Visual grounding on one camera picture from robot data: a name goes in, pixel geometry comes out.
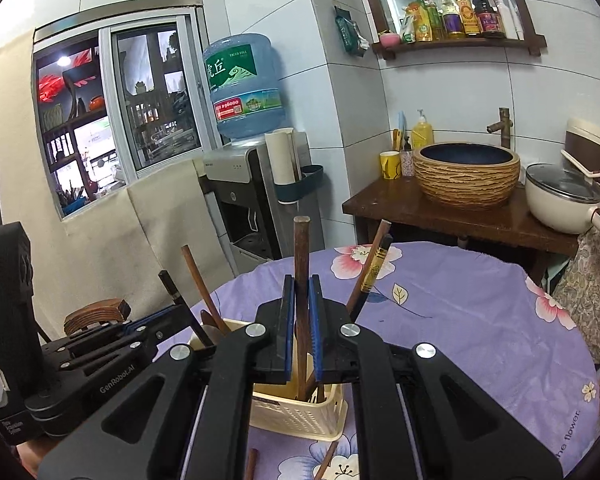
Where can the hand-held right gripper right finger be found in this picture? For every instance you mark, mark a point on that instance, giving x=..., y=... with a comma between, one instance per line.
x=317, y=340

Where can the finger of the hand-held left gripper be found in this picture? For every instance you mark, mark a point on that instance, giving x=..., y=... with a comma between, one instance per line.
x=145, y=322
x=130, y=352

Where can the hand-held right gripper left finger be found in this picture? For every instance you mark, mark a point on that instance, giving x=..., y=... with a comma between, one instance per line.
x=287, y=340

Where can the plain black chopstick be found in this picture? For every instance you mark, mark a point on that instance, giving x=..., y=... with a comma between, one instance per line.
x=174, y=290

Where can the cream plastic utensil basket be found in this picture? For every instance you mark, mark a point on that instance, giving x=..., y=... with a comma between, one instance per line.
x=290, y=417

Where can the black gold printed chopstick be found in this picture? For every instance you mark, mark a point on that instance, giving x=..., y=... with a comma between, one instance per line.
x=375, y=266

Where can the curved wooden chair back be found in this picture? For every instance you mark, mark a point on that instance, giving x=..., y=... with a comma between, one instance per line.
x=97, y=312

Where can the small beige cloth panel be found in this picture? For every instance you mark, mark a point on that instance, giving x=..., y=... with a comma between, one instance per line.
x=180, y=220

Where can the purple floral tablecloth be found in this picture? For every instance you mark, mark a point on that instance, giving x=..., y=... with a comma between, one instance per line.
x=455, y=320

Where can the dark wooden counter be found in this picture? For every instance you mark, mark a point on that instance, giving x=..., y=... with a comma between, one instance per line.
x=390, y=205

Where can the grey water dispenser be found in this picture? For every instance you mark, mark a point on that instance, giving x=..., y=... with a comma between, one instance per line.
x=230, y=165

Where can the white cylinder tube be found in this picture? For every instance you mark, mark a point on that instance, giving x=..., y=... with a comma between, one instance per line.
x=280, y=160

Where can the yellow mug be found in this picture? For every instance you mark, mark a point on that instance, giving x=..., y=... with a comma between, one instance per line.
x=389, y=166

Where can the dotted patterned cup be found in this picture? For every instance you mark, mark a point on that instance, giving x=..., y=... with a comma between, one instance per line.
x=407, y=162

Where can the small wooden utensil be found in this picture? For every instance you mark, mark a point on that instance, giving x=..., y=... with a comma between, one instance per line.
x=396, y=140

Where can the aluminium sliding window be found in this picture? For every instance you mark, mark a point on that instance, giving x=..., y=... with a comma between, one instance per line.
x=107, y=110

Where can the dark wooden display shelf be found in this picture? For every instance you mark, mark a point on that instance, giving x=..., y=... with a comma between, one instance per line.
x=75, y=105

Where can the ribbed brown wash basin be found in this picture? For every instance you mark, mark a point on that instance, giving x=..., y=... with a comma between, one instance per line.
x=465, y=180

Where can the blue plastic scraper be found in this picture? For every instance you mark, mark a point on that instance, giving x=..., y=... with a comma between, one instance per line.
x=402, y=127

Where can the yellow soap pump bottle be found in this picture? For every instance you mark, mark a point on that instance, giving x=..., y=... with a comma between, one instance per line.
x=422, y=135

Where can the cream cooking pot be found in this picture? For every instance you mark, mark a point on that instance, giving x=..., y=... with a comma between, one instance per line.
x=547, y=210

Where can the blue water jug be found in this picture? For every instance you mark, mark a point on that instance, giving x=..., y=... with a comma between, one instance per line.
x=240, y=60

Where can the beige floral cloth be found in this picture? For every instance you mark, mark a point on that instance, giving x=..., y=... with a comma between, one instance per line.
x=590, y=275

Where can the bamboo style brass faucet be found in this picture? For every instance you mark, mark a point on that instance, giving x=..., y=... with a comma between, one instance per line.
x=505, y=127

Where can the glass pot lid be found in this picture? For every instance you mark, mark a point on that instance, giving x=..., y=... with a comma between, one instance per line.
x=562, y=182

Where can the hanging green packet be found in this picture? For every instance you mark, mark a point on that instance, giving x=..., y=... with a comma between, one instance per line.
x=349, y=32

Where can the pink small bowl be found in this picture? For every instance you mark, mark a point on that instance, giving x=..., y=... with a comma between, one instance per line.
x=389, y=38

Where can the white rice paddle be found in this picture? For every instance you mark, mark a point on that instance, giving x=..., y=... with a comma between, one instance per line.
x=580, y=164

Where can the green white packet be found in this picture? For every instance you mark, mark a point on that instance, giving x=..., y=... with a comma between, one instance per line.
x=406, y=27

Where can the yellow oil bottle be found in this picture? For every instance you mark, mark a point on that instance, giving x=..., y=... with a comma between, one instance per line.
x=419, y=22

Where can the green capped oil bottle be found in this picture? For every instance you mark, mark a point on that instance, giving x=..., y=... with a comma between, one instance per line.
x=434, y=20

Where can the purple label bottle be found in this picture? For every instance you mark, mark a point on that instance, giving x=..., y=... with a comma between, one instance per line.
x=451, y=20

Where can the orange label bottle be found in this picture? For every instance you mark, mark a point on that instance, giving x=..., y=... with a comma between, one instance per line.
x=469, y=17

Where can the dark soy sauce bottle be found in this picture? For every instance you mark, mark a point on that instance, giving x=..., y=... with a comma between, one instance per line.
x=487, y=17

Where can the white plastic bottle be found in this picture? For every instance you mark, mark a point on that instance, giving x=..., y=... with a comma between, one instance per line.
x=506, y=20

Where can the large beige wall cloth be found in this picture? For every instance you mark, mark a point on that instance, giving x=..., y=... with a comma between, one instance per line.
x=105, y=260

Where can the dark blue wall holder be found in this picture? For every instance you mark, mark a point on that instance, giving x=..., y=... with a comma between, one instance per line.
x=310, y=180

